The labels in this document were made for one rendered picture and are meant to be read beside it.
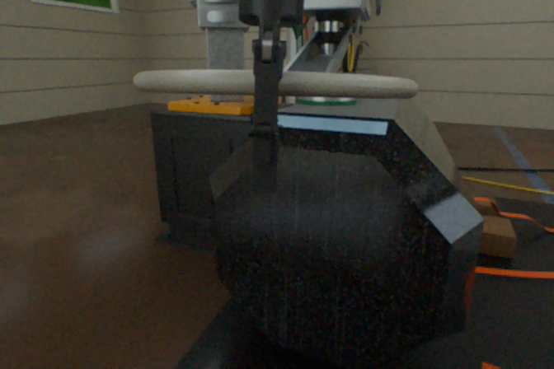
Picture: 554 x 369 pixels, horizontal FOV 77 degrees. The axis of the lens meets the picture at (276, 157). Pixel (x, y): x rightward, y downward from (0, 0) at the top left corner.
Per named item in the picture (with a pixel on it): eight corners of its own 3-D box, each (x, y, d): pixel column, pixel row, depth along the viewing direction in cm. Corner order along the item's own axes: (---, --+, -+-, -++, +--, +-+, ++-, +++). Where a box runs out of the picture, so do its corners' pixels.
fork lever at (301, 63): (314, 35, 145) (314, 22, 143) (362, 34, 140) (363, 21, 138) (265, 95, 89) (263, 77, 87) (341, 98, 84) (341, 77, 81)
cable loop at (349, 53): (345, 72, 197) (349, 12, 189) (352, 72, 196) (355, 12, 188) (340, 75, 176) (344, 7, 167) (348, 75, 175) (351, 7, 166)
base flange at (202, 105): (163, 109, 184) (162, 100, 183) (213, 100, 228) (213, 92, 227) (247, 115, 167) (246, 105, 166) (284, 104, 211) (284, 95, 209)
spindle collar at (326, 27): (318, 54, 131) (321, -36, 122) (344, 54, 128) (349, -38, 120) (312, 54, 120) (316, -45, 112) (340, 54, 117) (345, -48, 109)
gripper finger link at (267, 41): (280, 28, 40) (280, 6, 35) (279, 72, 40) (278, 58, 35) (260, 27, 40) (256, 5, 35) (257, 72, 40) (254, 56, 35)
